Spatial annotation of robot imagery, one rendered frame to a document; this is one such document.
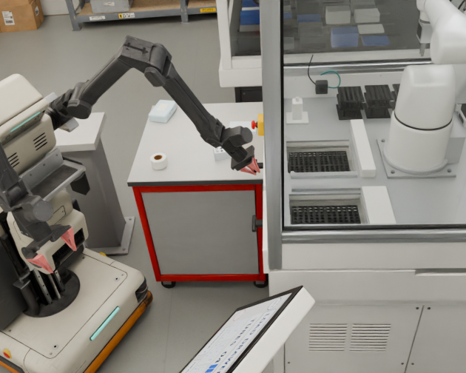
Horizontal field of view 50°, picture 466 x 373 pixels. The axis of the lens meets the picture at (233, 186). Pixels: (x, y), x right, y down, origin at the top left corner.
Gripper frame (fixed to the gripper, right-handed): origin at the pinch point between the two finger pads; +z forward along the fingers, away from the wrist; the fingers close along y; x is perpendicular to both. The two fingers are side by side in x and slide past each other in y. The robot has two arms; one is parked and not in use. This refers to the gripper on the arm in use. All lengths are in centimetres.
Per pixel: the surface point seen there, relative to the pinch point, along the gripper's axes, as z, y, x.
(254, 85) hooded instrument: 8, -7, 83
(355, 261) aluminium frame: 10, 28, -52
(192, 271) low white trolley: 41, -71, 14
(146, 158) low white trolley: -17, -49, 30
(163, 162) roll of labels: -14.2, -39.4, 22.4
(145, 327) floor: 40, -99, -7
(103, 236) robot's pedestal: 14, -119, 46
